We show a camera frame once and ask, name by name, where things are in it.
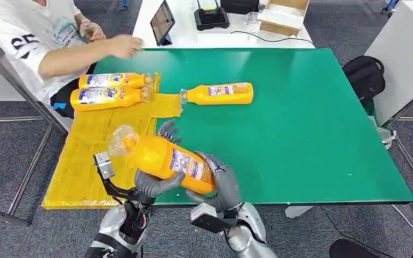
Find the white table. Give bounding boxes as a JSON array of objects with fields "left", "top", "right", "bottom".
[{"left": 132, "top": 0, "right": 316, "bottom": 49}]

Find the black tablet on stand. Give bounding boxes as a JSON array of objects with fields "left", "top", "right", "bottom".
[{"left": 149, "top": 0, "right": 176, "bottom": 47}]

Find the black controller with antennas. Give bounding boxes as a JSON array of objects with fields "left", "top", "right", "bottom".
[{"left": 194, "top": 0, "right": 230, "bottom": 32}]

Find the black floor cable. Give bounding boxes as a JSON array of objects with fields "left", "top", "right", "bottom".
[{"left": 319, "top": 206, "right": 403, "bottom": 258}]

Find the yellow sheet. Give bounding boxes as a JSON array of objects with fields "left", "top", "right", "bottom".
[{"left": 41, "top": 73, "right": 183, "bottom": 210}]

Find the black robot foot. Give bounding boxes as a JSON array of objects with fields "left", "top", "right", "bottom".
[{"left": 329, "top": 239, "right": 380, "bottom": 258}]

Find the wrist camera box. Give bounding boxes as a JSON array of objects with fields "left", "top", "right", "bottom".
[
  {"left": 190, "top": 202, "right": 238, "bottom": 235},
  {"left": 92, "top": 152, "right": 116, "bottom": 181}
]

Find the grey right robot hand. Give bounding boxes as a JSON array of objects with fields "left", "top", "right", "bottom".
[{"left": 186, "top": 150, "right": 244, "bottom": 212}]

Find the green table mat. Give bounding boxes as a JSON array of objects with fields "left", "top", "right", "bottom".
[{"left": 92, "top": 48, "right": 413, "bottom": 206}]

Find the person's right hand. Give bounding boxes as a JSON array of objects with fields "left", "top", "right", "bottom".
[{"left": 108, "top": 34, "right": 145, "bottom": 60}]

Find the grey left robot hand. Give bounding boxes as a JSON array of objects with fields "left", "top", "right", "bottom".
[{"left": 134, "top": 119, "right": 186, "bottom": 206}]

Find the metal table leg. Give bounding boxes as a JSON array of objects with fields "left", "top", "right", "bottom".
[{"left": 391, "top": 134, "right": 413, "bottom": 232}]

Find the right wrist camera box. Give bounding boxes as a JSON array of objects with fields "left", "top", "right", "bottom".
[{"left": 190, "top": 202, "right": 238, "bottom": 235}]

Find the open cardboard box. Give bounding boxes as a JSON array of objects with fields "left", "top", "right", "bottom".
[{"left": 257, "top": 0, "right": 310, "bottom": 37}]

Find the person's left hand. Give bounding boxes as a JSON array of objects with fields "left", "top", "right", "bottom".
[{"left": 79, "top": 21, "right": 106, "bottom": 44}]

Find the orange drink bottle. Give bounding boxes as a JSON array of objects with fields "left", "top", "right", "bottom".
[
  {"left": 70, "top": 86, "right": 154, "bottom": 112},
  {"left": 108, "top": 124, "right": 217, "bottom": 196},
  {"left": 180, "top": 82, "right": 254, "bottom": 106},
  {"left": 77, "top": 73, "right": 154, "bottom": 90}
]

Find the person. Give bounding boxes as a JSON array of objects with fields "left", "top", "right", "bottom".
[{"left": 0, "top": 0, "right": 144, "bottom": 120}]

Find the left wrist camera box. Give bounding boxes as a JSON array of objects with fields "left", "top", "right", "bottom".
[{"left": 92, "top": 152, "right": 116, "bottom": 181}]

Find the black case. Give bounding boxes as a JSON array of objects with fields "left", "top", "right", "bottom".
[{"left": 219, "top": 0, "right": 261, "bottom": 15}]

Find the small clear drinking vessel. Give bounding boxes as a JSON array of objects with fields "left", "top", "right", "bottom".
[{"left": 81, "top": 19, "right": 95, "bottom": 44}]

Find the clear glass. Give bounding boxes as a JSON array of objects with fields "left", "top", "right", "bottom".
[{"left": 244, "top": 11, "right": 260, "bottom": 26}]

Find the black backpack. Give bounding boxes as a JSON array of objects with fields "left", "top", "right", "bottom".
[{"left": 341, "top": 55, "right": 387, "bottom": 107}]

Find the person's hand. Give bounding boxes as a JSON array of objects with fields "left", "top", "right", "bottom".
[
  {"left": 108, "top": 34, "right": 145, "bottom": 60},
  {"left": 79, "top": 21, "right": 106, "bottom": 44}
]

